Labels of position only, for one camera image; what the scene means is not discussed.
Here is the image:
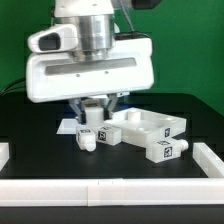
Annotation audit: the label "white left fence rail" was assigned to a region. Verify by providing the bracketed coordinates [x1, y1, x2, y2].
[0, 143, 9, 171]

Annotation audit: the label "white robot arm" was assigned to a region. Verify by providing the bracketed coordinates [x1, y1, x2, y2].
[26, 0, 163, 123]

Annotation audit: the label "white tag sheet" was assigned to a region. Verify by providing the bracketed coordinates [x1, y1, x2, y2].
[57, 119, 82, 135]

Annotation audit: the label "white front fence rail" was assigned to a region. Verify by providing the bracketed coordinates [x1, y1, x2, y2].
[0, 178, 224, 207]

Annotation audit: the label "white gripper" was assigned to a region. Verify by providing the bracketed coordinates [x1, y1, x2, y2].
[26, 38, 154, 123]

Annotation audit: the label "white fence rail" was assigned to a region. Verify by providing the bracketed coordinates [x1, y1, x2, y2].
[0, 143, 9, 171]
[193, 143, 224, 178]
[0, 178, 224, 207]

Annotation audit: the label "white right fence rail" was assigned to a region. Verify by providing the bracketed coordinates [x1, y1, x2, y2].
[193, 143, 224, 178]

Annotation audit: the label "white square tabletop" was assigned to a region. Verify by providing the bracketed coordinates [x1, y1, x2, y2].
[105, 108, 186, 148]

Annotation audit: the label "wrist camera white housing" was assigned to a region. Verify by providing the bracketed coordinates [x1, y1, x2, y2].
[28, 24, 78, 54]

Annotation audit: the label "black cables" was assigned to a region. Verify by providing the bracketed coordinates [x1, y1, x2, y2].
[0, 78, 28, 98]

